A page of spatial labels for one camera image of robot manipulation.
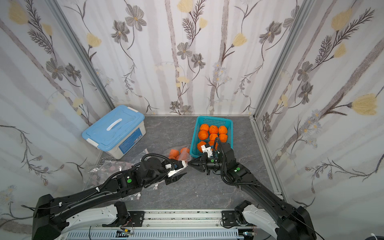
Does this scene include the clear zip-top bag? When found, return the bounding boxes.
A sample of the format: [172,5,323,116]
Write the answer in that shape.
[163,145,192,163]
[83,158,167,201]

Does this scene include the orange from bag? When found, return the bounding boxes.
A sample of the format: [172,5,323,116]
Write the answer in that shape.
[219,133,228,143]
[169,149,180,160]
[209,141,219,150]
[197,141,207,153]
[209,134,219,141]

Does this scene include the clear zip-top bag front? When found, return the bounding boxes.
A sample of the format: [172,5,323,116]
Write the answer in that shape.
[83,158,167,201]

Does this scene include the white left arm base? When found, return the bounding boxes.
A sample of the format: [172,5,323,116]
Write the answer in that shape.
[55,200,145,240]

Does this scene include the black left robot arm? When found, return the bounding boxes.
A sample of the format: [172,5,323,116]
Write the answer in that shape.
[32,154,187,240]

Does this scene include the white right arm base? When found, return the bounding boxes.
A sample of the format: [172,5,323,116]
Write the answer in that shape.
[221,200,280,239]

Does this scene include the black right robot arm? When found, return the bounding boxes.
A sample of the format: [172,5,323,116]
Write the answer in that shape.
[188,142,319,240]

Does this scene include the teal plastic basket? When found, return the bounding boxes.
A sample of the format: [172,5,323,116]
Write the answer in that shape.
[190,116,234,158]

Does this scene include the blue lid storage box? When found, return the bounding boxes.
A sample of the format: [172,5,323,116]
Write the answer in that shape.
[82,105,146,160]

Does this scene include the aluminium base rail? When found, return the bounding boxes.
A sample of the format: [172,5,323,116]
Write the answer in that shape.
[59,208,307,240]

